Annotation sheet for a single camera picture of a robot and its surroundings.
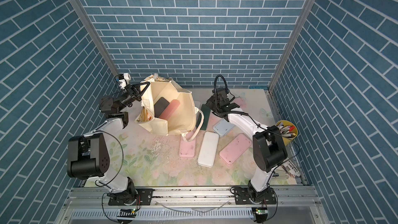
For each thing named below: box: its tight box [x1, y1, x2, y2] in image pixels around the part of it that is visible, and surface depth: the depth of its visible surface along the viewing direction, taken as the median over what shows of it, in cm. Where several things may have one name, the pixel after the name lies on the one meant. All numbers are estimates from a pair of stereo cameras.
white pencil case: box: [197, 131, 220, 168], surface depth 90 cm
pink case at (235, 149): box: [219, 133, 252, 166], surface depth 90 cm
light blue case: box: [212, 118, 236, 138], surface depth 98 cm
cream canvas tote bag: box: [135, 73, 205, 142], surface depth 88 cm
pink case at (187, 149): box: [178, 126, 198, 158], surface depth 88 cm
